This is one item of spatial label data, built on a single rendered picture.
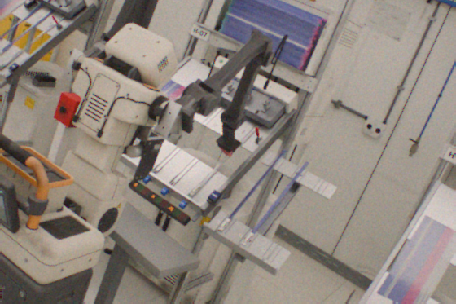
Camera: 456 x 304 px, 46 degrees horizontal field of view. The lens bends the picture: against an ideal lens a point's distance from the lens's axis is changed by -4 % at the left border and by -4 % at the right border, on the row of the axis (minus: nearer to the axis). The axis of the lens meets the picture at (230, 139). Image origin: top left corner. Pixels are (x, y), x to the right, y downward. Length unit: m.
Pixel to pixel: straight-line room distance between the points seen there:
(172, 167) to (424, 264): 1.18
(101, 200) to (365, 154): 2.58
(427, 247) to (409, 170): 1.75
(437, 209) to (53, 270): 1.60
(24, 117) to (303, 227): 2.21
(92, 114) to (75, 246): 0.45
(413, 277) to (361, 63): 2.20
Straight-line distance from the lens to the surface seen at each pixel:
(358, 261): 4.25
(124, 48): 1.84
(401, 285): 2.26
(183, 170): 2.53
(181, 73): 2.96
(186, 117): 1.75
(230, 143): 2.46
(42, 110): 3.54
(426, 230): 2.39
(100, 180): 1.90
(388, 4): 4.15
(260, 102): 2.69
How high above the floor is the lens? 1.61
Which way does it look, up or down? 14 degrees down
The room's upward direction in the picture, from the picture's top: 23 degrees clockwise
